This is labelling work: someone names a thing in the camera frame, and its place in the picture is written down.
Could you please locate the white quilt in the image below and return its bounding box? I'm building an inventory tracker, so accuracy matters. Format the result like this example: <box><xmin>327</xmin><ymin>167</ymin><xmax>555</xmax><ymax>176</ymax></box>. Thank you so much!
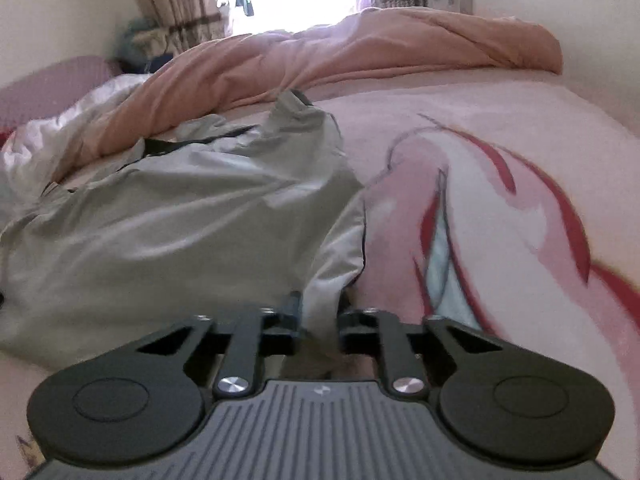
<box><xmin>0</xmin><ymin>77</ymin><xmax>151</xmax><ymax>186</ymax></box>

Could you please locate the pink padded headboard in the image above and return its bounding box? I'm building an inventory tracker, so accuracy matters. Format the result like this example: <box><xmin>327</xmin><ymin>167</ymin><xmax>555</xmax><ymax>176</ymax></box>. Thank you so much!
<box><xmin>0</xmin><ymin>56</ymin><xmax>121</xmax><ymax>133</ymax></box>

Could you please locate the grey and black jacket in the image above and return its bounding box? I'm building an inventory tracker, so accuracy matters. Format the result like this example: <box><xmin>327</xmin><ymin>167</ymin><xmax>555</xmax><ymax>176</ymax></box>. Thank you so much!
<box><xmin>0</xmin><ymin>89</ymin><xmax>368</xmax><ymax>376</ymax></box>

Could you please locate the blue and beige cloth bundle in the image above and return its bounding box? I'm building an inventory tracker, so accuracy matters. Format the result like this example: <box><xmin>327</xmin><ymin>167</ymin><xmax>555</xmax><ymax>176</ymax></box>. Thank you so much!
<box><xmin>117</xmin><ymin>17</ymin><xmax>176</xmax><ymax>73</ymax></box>

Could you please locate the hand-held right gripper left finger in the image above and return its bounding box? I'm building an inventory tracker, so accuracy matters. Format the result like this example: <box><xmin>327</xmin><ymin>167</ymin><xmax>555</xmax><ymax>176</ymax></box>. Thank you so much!
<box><xmin>132</xmin><ymin>292</ymin><xmax>303</xmax><ymax>401</ymax></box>

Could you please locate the pink duvet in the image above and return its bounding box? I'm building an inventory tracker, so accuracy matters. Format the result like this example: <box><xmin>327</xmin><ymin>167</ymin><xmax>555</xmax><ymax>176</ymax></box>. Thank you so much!
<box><xmin>50</xmin><ymin>7</ymin><xmax>565</xmax><ymax>181</ymax></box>

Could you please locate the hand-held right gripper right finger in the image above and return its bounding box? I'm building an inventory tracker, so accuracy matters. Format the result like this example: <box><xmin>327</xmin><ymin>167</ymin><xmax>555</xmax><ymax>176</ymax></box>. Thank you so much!
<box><xmin>336</xmin><ymin>294</ymin><xmax>506</xmax><ymax>401</ymax></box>

